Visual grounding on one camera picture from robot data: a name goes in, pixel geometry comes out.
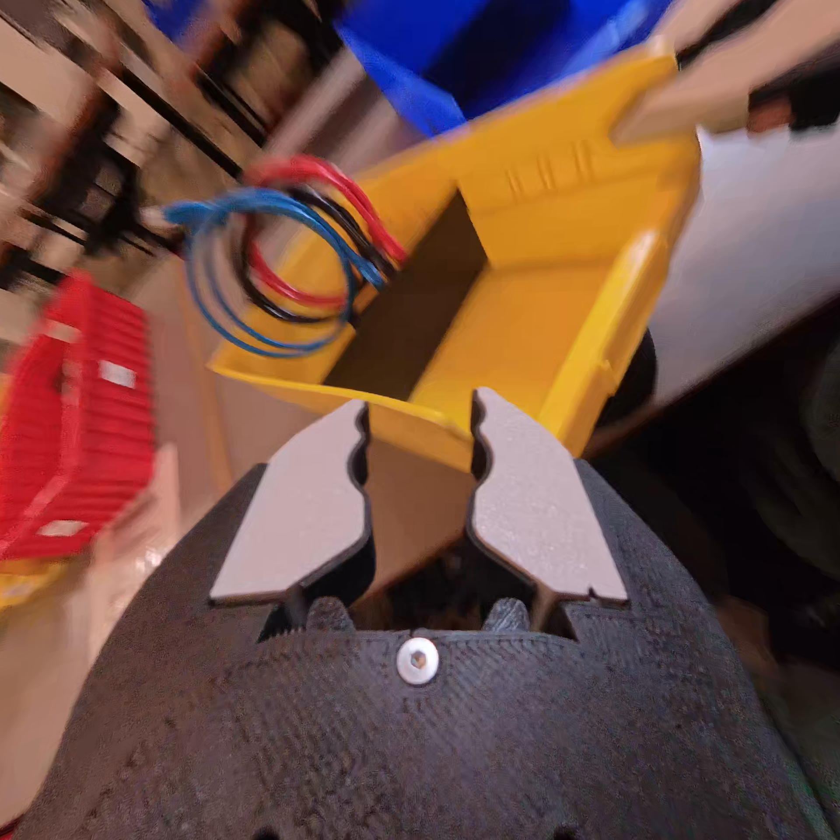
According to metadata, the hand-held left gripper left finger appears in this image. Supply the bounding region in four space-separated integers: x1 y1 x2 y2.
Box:
210 399 373 605

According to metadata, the yellow plastic bin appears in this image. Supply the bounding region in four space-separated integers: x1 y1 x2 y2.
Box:
210 52 703 473

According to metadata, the red ribbed plastic bin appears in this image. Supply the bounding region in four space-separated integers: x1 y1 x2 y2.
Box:
0 271 158 563

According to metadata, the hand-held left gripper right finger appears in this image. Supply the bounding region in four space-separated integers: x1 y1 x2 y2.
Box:
466 387 631 603

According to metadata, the red ethernet cable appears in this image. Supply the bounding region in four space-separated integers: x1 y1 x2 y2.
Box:
241 154 409 311

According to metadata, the blue ethernet cable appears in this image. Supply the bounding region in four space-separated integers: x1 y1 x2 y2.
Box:
164 187 389 360

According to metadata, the black ethernet cable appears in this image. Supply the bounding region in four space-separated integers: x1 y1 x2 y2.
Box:
238 187 396 324

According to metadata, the blue plastic bin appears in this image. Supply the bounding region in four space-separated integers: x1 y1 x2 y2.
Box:
335 0 672 137

